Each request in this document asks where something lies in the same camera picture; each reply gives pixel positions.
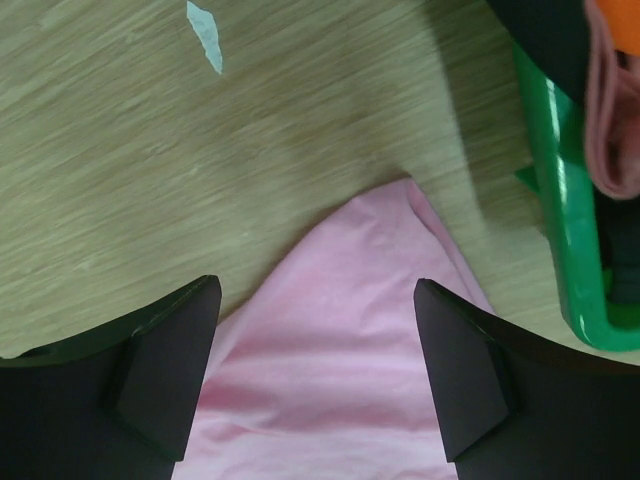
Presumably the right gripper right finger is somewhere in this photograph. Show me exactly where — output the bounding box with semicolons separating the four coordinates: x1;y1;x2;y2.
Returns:
414;279;639;480

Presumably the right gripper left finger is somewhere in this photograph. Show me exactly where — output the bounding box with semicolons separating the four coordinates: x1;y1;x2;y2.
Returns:
1;275;222;479

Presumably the green plastic bin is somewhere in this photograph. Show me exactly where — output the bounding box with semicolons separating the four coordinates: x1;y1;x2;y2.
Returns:
513;46;639;352

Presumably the black garment in bin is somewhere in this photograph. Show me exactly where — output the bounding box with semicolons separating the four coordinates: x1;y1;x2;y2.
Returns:
487;0;590;105

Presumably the pink t shirt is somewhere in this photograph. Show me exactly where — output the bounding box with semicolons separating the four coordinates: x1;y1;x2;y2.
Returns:
174;179;489;479

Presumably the orange t shirt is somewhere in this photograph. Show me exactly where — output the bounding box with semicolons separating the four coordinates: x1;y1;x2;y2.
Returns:
597;0;640;56

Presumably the dusty pink garment in bin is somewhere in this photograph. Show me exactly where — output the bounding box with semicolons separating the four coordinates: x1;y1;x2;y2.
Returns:
584;1;639;200

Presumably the white paper scrap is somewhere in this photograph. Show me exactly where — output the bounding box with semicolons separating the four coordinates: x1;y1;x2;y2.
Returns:
186;1;223;75

